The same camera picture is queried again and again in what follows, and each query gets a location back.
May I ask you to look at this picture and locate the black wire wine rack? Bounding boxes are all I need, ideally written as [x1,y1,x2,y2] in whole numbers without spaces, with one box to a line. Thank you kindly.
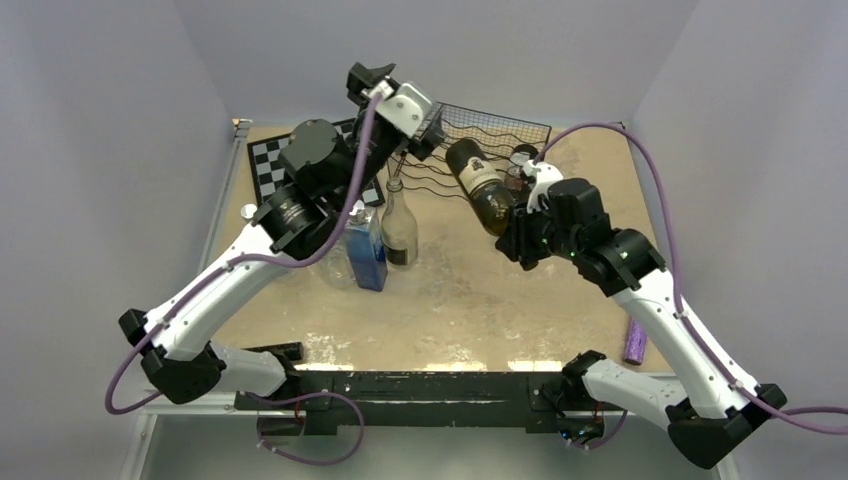
[388,103,552,199]

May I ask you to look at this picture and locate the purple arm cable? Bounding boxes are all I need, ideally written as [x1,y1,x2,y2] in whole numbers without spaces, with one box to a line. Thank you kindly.
[104,92,386,417]
[535,122,848,437]

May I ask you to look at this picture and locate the purple glitter microphone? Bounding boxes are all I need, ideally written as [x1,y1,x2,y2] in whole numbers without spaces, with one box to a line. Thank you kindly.
[622,317,648,366]

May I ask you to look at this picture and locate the clear round flask bottle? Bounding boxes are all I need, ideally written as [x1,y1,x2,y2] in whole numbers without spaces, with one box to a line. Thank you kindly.
[240,203,259,227]

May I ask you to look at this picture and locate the blue rectangular glass bottle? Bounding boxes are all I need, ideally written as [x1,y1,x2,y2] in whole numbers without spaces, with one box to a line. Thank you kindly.
[344,200,388,292]

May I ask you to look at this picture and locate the clear glass bottle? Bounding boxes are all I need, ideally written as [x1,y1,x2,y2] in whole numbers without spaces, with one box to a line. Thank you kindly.
[381,176,419,268]

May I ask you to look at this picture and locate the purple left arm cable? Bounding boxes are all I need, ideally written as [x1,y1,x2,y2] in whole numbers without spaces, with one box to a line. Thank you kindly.
[104,92,386,417]

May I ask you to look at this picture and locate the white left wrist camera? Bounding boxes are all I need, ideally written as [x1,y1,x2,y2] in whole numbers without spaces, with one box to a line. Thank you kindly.
[363,80,434,139]

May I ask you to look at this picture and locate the black white chessboard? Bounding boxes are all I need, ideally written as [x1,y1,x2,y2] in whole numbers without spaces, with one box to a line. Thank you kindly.
[247,118,386,208]

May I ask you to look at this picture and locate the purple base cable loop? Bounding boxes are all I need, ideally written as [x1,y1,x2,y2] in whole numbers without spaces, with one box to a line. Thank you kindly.
[254,390,366,467]

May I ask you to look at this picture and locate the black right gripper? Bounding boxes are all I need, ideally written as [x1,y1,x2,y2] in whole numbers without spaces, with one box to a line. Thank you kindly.
[497,195,581,261]

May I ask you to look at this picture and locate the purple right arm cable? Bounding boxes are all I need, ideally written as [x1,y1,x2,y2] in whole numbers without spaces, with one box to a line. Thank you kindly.
[535,122,848,437]

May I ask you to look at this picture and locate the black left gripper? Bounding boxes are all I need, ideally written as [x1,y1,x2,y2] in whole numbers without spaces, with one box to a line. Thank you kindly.
[334,65,444,211]

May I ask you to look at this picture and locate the round clear bottle silver cap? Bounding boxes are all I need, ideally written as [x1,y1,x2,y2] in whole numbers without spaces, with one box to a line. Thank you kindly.
[318,241,356,289]

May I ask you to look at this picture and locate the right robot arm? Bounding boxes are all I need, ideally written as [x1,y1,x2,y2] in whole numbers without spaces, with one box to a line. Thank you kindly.
[496,178,787,469]

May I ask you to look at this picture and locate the dark green wine bottle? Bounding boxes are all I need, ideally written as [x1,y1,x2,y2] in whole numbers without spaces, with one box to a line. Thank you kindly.
[445,137,514,237]

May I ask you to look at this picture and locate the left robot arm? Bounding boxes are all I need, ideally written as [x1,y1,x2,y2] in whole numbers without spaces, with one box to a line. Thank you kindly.
[119,64,444,409]

